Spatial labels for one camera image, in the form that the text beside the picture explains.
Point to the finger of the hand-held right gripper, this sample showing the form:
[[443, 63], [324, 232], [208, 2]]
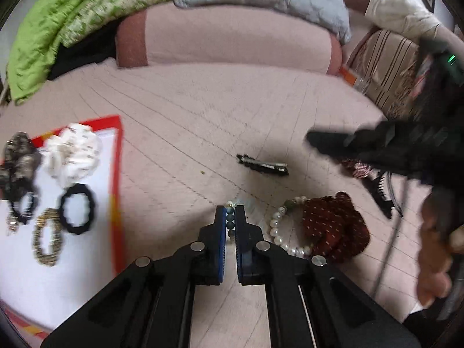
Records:
[[348, 143], [388, 163]]

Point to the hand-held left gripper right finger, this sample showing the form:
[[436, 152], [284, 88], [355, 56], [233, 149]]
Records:
[[242, 250]]

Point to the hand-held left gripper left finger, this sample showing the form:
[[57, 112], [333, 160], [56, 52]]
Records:
[[218, 246]]

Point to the red plaid scrunchie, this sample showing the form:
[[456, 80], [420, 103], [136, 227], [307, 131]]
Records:
[[360, 169]]

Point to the red cardboard box lid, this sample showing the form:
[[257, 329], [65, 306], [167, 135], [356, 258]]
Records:
[[87, 253]]

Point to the white dotted scrunchie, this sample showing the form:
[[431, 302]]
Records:
[[72, 152]]

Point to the grey organza scrunchie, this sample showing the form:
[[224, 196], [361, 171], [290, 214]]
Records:
[[18, 163]]

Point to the person's right hand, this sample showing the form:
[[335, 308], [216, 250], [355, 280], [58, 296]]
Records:
[[433, 261]]

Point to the black hair claw clip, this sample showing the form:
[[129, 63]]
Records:
[[379, 192]]

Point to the orange and clear packet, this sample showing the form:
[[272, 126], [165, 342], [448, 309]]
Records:
[[351, 78]]

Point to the striped floral backrest cushion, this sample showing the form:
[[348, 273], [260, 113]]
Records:
[[388, 69]]

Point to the dark red dotted scrunchie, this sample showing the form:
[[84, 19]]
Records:
[[333, 228]]

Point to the black metal hair barrette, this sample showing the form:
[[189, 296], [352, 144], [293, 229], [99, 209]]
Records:
[[263, 165]]

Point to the white cloth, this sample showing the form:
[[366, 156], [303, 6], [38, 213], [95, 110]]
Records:
[[398, 12]]

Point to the pink padded backrest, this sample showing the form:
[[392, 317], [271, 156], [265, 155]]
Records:
[[357, 0]]

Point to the pink bolster cushion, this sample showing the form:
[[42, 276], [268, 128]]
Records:
[[232, 40]]

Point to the green patterned quilt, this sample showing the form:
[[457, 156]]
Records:
[[54, 18]]

